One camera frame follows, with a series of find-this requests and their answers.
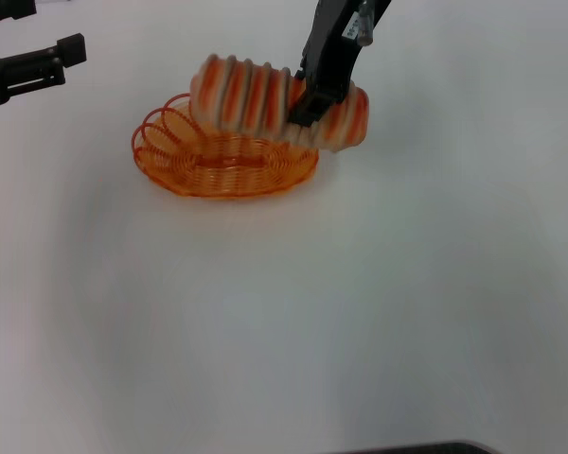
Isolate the black robot chest edge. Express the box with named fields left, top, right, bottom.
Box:
left=328, top=439, right=503, bottom=454

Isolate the silver right wrist cable connector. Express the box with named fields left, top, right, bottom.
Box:
left=354, top=0, right=376, bottom=48

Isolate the striped orange toy bread loaf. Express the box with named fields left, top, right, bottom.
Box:
left=188, top=53, right=371, bottom=153

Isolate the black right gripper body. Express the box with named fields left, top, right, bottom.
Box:
left=294, top=0, right=393, bottom=98

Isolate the orange woven plastic basket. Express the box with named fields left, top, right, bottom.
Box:
left=131, top=92, right=321, bottom=200

